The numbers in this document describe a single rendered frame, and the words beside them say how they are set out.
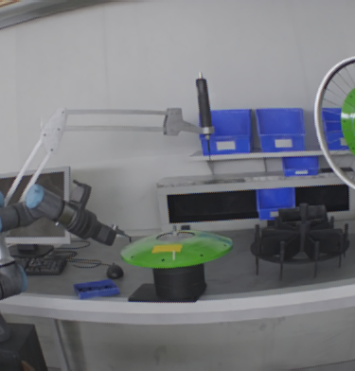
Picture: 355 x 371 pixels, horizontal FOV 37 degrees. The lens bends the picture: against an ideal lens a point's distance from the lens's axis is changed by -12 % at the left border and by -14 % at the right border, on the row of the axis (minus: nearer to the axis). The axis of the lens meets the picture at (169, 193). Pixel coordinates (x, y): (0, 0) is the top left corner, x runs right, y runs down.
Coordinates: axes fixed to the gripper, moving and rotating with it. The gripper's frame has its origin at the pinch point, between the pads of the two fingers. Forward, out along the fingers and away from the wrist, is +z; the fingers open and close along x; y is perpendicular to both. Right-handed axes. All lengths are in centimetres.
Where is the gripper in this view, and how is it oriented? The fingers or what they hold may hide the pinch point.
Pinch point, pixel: (130, 238)
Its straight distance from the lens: 159.8
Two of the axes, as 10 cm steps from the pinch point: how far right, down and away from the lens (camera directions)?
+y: -3.8, 9.1, -1.8
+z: 7.2, 4.2, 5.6
